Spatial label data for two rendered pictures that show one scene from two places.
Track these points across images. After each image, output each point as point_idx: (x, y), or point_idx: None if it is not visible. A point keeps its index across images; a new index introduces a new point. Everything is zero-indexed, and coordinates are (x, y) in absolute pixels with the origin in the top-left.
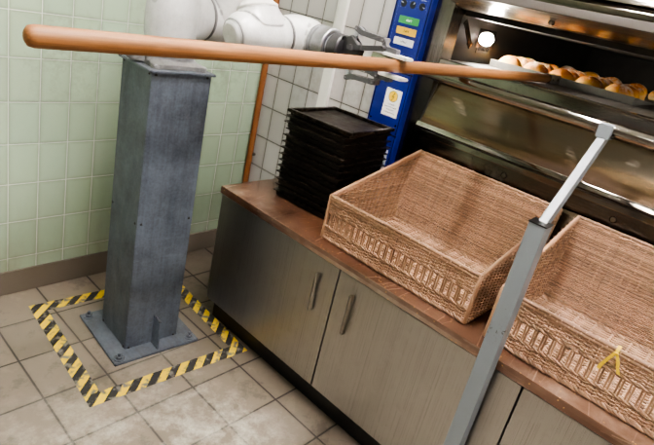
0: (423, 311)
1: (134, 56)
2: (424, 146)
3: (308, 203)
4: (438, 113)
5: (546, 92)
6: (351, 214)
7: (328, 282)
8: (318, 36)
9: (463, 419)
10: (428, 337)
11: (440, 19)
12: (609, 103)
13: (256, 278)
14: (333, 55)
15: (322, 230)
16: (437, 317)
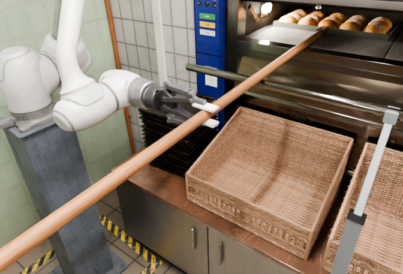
0: (274, 256)
1: (5, 126)
2: (242, 102)
3: (173, 169)
4: None
5: (324, 56)
6: (204, 187)
7: (201, 233)
8: (136, 93)
9: None
10: (282, 272)
11: (230, 11)
12: (373, 51)
13: (153, 225)
14: (147, 155)
15: (187, 196)
16: (285, 260)
